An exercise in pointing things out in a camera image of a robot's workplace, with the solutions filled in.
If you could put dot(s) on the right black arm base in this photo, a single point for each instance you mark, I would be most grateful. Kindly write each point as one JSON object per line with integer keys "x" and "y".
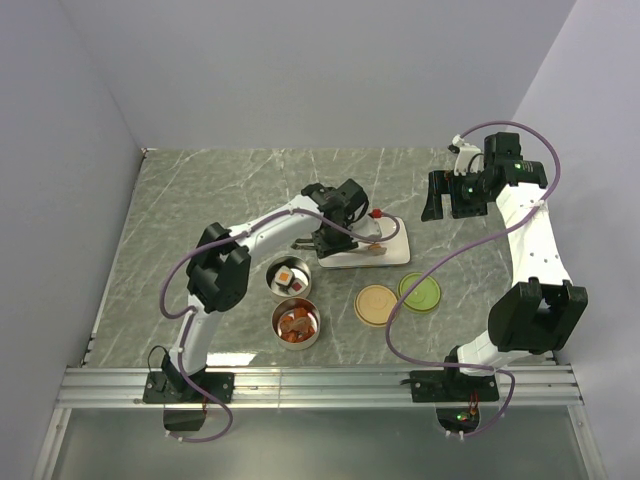
{"x": 450, "y": 386}

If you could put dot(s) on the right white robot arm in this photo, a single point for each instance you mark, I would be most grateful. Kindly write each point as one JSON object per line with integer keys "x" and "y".
{"x": 541, "y": 309}

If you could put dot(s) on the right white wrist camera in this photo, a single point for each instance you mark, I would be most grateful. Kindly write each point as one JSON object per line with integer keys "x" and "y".
{"x": 469, "y": 158}

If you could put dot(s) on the orange chicken wing piece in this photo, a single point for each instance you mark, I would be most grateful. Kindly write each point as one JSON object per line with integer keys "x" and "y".
{"x": 302, "y": 317}

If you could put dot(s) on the steel bowl far from rail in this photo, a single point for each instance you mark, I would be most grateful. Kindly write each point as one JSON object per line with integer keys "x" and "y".
{"x": 299, "y": 268}

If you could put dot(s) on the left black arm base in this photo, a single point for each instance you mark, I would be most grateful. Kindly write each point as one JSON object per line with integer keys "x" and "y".
{"x": 172, "y": 388}

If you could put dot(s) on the large orange fish piece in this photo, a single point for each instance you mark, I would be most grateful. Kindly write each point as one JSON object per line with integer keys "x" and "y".
{"x": 289, "y": 330}

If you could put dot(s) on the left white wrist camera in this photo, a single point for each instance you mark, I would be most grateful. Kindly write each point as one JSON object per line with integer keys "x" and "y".
{"x": 380, "y": 230}

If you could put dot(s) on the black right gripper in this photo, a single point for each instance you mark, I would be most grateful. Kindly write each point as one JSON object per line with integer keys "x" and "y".
{"x": 442, "y": 182}

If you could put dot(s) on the sushi roll orange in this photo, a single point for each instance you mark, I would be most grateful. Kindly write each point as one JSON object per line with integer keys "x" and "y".
{"x": 284, "y": 277}

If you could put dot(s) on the white rectangular plate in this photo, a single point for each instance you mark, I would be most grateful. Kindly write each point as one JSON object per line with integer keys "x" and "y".
{"x": 398, "y": 251}

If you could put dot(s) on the steel bowl near rail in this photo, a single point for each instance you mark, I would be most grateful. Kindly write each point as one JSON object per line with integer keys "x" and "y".
{"x": 308, "y": 335}

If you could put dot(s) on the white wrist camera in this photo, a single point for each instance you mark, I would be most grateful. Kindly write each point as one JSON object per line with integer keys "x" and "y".
{"x": 469, "y": 158}
{"x": 380, "y": 230}

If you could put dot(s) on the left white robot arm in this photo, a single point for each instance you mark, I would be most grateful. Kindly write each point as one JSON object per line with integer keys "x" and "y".
{"x": 218, "y": 269}

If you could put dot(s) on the green round lid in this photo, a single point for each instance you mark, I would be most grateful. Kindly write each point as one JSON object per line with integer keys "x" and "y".
{"x": 424, "y": 298}

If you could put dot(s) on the sushi roll red centre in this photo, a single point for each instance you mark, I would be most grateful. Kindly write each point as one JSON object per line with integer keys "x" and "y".
{"x": 296, "y": 287}

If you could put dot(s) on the beige round lid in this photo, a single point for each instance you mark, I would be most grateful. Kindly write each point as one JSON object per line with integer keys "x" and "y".
{"x": 373, "y": 305}

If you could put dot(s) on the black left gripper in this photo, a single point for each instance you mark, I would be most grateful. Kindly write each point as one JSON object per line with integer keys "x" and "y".
{"x": 325, "y": 250}

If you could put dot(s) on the aluminium front rail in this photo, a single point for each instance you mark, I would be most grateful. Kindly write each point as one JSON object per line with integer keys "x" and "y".
{"x": 339, "y": 387}

